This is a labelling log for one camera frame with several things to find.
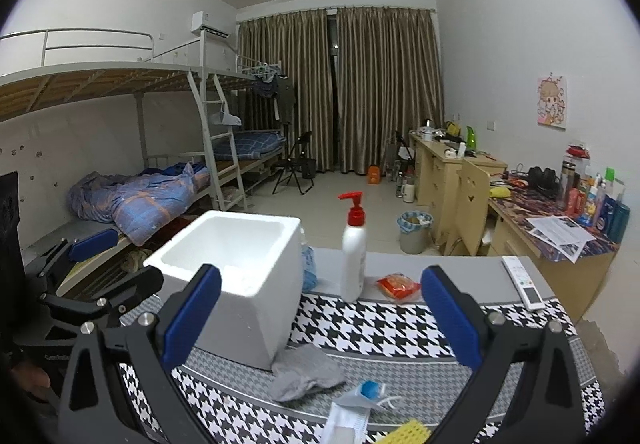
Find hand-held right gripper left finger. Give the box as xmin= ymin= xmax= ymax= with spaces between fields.
xmin=57 ymin=263 xmax=223 ymax=444

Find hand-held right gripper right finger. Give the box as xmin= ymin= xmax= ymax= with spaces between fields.
xmin=420 ymin=265 xmax=588 ymax=444

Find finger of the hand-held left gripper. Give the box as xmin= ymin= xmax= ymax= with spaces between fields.
xmin=25 ymin=228 xmax=120 ymax=283
xmin=42 ymin=267 xmax=165 ymax=333

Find white foam box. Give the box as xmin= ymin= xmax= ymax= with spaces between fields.
xmin=143 ymin=210 xmax=304 ymax=371

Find blue face mask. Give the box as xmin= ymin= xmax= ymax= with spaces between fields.
xmin=331 ymin=380 xmax=402 ymax=421

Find white squeeze tube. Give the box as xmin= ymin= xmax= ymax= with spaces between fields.
xmin=320 ymin=416 xmax=372 ymax=444

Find person's left hand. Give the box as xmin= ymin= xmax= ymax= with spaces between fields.
xmin=17 ymin=365 xmax=54 ymax=403

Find houndstooth tablecloth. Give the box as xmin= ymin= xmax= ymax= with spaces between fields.
xmin=117 ymin=291 xmax=606 ymax=444

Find red snack packet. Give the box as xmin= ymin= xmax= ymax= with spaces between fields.
xmin=376 ymin=273 xmax=423 ymax=303

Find blue plaid quilt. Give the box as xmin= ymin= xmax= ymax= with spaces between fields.
xmin=67 ymin=161 xmax=211 ymax=246

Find white remote control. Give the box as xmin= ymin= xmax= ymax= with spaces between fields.
xmin=501 ymin=255 xmax=546 ymax=312

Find trash bin with blue bag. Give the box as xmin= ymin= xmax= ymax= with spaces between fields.
xmin=397 ymin=210 xmax=434 ymax=255

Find white pump bottle red pump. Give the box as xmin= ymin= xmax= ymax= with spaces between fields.
xmin=338 ymin=191 xmax=368 ymax=304

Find desk with printed cover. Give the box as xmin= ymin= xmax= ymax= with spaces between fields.
xmin=486 ymin=181 xmax=620 ymax=322

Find light wooden chair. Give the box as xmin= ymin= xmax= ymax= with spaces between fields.
xmin=442 ymin=158 xmax=494 ymax=258

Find yellow sponge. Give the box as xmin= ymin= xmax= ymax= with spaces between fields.
xmin=377 ymin=419 xmax=431 ymax=444

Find grey sock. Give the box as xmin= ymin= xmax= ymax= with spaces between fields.
xmin=270 ymin=343 xmax=347 ymax=402

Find clear blue sanitizer bottle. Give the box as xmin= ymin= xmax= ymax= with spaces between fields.
xmin=300 ymin=229 xmax=319 ymax=293

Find printed paper sheets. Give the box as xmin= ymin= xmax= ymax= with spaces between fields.
xmin=527 ymin=216 xmax=597 ymax=263

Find light wooden desk with drawers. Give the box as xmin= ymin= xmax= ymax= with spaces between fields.
xmin=409 ymin=130 xmax=507 ymax=212

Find white metal bunk bed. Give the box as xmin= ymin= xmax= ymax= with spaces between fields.
xmin=0 ymin=28 xmax=287 ymax=297

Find black headphones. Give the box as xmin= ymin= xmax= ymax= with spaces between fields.
xmin=527 ymin=166 xmax=562 ymax=198

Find black folding chair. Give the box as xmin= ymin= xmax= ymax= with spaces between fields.
xmin=272 ymin=131 xmax=317 ymax=196

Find blue plaid mattress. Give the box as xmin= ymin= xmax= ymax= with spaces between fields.
xmin=231 ymin=131 xmax=287 ymax=161

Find row of toiletry bottles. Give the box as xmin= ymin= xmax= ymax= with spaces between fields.
xmin=559 ymin=143 xmax=632 ymax=243

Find hanging dark clothes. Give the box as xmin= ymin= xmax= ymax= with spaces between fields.
xmin=251 ymin=71 xmax=297 ymax=126

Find brown curtain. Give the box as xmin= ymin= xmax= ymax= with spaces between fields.
xmin=336 ymin=6 xmax=444 ymax=176
xmin=237 ymin=9 xmax=334 ymax=173

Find white air conditioner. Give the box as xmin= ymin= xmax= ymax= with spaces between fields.
xmin=192 ymin=11 xmax=231 ymax=39

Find cartoon wall poster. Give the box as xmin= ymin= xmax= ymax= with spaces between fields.
xmin=537 ymin=73 xmax=569 ymax=130

